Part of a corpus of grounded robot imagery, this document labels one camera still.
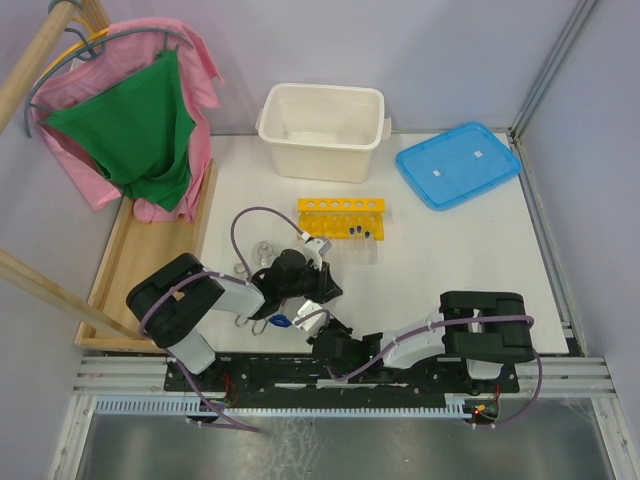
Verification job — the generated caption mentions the metal crucible tongs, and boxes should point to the metal crucible tongs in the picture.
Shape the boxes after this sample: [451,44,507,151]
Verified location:
[234,316,269,336]

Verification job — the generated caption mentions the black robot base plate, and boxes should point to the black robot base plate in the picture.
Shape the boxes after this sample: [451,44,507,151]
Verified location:
[191,353,520,409]

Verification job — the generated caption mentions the yellow test tube rack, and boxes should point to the yellow test tube rack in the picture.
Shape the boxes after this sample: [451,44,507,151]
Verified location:
[297,197,386,241]

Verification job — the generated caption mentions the blue plastic bin lid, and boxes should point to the blue plastic bin lid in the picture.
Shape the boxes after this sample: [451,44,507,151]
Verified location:
[395,122,522,211]

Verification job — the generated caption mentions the green shirt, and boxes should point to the green shirt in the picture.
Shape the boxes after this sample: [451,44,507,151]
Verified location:
[42,50,195,211]

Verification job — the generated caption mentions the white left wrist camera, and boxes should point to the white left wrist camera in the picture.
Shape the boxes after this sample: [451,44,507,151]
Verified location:
[302,237,332,269]

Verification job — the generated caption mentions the pink shirt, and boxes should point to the pink shirt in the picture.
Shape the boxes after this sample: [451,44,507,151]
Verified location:
[31,17,219,223]

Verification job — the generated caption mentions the grey slotted cable duct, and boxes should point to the grey slotted cable duct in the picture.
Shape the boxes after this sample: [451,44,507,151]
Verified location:
[93,393,471,419]

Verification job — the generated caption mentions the yellow clothes hanger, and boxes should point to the yellow clothes hanger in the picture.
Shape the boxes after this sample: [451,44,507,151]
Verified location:
[39,16,109,80]

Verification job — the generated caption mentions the small glass flask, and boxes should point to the small glass flask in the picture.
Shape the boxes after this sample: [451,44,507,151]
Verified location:
[252,241,277,268]

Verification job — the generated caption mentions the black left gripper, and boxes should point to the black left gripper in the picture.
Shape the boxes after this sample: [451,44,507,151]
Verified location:
[280,257,342,304]

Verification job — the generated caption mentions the aluminium frame post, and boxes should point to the aluminium frame post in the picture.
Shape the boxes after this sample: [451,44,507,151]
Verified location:
[510,0,601,141]

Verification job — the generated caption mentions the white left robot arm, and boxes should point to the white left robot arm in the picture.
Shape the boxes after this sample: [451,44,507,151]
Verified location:
[126,249,343,390]

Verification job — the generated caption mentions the wooden clothes rack frame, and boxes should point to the wooden clothes rack frame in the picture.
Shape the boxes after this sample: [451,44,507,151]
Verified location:
[1,1,218,353]

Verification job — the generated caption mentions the small glass beaker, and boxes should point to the small glass beaker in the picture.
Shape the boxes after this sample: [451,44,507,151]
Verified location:
[233,263,246,277]

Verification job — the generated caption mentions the small green circuit board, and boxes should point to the small green circuit board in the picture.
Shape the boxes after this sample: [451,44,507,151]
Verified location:
[473,402,499,421]

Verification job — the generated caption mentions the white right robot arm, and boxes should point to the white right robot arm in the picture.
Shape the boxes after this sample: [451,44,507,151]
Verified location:
[308,291,536,391]

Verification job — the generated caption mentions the grey clothes hanger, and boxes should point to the grey clothes hanger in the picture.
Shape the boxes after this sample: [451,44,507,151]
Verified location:
[23,27,194,138]

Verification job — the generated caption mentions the white plastic storage bin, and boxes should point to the white plastic storage bin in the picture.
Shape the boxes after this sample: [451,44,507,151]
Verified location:
[256,83,391,183]

